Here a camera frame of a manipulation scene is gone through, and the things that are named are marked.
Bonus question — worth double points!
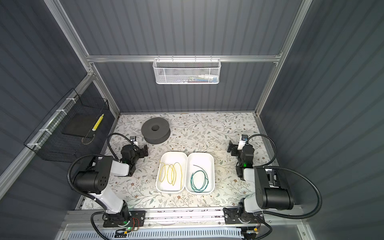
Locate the grey perforated cable spool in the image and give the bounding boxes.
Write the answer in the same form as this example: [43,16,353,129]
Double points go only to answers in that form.
[141,117,171,145]

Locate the white tray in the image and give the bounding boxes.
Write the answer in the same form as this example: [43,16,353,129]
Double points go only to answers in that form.
[156,152,188,194]
[186,153,215,195]

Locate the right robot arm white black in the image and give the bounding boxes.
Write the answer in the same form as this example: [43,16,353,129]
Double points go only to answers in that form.
[223,134,323,239]

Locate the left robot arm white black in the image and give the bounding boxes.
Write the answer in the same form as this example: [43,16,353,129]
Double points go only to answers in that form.
[67,133,149,232]

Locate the black flat pad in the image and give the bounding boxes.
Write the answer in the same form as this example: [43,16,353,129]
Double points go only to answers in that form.
[62,114,98,138]

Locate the items in white basket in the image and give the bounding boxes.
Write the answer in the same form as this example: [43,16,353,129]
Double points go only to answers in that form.
[177,75,220,84]

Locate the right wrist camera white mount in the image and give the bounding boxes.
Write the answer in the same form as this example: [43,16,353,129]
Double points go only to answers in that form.
[238,135,249,150]

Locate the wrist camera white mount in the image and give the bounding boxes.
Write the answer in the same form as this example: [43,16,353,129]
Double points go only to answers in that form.
[238,135,249,150]
[130,136,139,147]

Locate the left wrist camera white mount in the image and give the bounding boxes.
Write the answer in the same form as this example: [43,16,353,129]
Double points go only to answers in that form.
[130,136,139,147]

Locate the green cable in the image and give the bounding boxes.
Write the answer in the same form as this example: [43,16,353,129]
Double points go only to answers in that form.
[190,164,210,193]

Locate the black wire basket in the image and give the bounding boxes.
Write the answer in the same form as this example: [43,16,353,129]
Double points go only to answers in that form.
[24,92,114,163]

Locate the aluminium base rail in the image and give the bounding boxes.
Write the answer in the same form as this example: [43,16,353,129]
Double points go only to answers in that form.
[56,207,315,240]

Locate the white wire mesh basket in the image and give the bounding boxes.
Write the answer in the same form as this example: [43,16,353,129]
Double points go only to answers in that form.
[153,59,222,85]

